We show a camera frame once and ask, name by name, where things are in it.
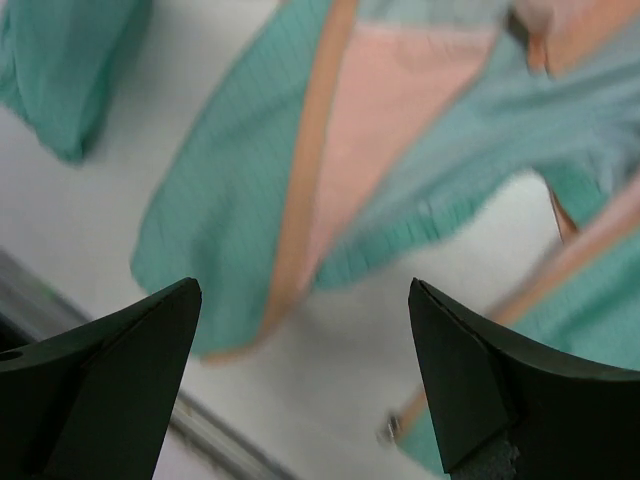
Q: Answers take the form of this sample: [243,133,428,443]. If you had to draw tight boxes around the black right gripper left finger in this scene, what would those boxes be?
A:
[1,278,202,480]

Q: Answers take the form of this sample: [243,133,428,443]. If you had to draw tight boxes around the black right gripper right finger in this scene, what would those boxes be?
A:
[408,279,639,479]

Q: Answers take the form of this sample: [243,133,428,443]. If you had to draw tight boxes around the aluminium table edge rail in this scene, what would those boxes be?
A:
[1,254,289,479]

